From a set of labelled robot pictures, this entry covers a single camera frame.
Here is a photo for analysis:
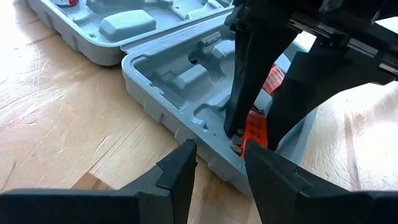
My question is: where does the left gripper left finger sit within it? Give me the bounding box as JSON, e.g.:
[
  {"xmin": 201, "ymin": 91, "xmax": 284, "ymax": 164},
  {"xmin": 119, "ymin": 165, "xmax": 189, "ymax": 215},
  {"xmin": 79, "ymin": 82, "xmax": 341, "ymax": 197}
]
[{"xmin": 0, "ymin": 139, "xmax": 198, "ymax": 224}]

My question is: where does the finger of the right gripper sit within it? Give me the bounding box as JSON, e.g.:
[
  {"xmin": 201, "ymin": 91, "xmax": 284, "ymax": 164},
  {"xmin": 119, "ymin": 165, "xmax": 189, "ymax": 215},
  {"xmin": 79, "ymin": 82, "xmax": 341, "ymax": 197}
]
[
  {"xmin": 223, "ymin": 12, "xmax": 299, "ymax": 138},
  {"xmin": 266, "ymin": 51, "xmax": 374, "ymax": 152}
]

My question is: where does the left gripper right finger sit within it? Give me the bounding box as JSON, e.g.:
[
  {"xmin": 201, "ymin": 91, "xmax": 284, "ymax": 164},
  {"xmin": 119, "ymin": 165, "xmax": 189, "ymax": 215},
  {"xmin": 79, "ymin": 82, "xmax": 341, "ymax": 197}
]
[{"xmin": 244, "ymin": 139, "xmax": 398, "ymax": 224}]

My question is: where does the red bit holder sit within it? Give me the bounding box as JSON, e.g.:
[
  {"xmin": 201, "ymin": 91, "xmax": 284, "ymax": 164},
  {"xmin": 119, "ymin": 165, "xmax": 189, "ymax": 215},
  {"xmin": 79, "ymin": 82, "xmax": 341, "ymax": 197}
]
[
  {"xmin": 262, "ymin": 64, "xmax": 286, "ymax": 95},
  {"xmin": 231, "ymin": 110, "xmax": 269, "ymax": 158}
]

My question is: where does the grey plastic tool case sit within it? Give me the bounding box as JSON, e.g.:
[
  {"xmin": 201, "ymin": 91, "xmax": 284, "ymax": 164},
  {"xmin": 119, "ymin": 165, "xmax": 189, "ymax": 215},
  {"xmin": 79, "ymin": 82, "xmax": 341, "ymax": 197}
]
[{"xmin": 26, "ymin": 0, "xmax": 320, "ymax": 198}]

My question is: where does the red labelled electrical tape roll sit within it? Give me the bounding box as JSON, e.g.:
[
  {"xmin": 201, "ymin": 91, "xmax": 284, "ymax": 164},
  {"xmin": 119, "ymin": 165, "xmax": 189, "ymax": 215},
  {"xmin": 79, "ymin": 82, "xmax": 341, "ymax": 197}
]
[{"xmin": 54, "ymin": 0, "xmax": 80, "ymax": 7}]

